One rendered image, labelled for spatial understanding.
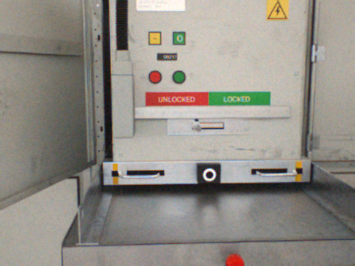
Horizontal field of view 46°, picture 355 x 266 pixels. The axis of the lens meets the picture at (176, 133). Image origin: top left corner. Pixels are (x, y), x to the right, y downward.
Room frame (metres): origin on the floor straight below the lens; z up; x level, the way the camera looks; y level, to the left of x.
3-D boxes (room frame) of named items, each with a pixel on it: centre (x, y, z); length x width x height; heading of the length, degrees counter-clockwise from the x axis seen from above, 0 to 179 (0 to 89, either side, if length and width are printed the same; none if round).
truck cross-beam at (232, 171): (1.09, -0.08, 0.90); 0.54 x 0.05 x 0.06; 93
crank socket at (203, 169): (1.05, -0.08, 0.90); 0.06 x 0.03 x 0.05; 93
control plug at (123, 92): (0.99, 0.12, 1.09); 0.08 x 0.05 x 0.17; 3
